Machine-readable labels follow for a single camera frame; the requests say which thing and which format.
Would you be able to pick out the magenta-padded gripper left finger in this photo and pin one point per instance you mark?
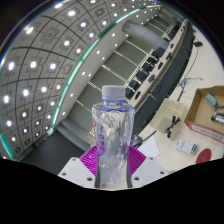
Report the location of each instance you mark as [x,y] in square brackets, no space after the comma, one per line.
[88,160]

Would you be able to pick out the row of black office chairs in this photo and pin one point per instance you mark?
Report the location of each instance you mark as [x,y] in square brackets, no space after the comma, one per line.
[146,66]

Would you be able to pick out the silver black marker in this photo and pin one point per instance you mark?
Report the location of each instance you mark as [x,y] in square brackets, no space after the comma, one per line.
[217,117]

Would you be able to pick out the black table microphone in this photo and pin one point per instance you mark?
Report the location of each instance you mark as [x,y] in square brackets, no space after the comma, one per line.
[198,43]

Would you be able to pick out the red-sided open cardboard box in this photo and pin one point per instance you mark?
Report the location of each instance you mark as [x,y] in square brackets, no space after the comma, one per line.
[201,120]

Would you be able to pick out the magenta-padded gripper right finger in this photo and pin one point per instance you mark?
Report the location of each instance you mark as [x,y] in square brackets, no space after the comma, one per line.
[137,160]

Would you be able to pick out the clear plastic water bottle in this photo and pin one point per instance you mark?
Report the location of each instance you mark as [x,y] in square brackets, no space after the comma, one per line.
[112,133]

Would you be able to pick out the long curved conference desk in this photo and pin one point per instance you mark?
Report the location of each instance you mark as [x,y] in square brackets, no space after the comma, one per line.
[170,76]

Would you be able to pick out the white remote control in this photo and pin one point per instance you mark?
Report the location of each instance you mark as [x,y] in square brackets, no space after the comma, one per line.
[186,147]

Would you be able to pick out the recessed ceiling lights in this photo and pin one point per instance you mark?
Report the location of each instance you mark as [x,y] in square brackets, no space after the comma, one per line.
[33,64]

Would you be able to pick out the teal whiteboard eraser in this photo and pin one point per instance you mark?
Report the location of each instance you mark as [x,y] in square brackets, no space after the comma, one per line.
[211,101]

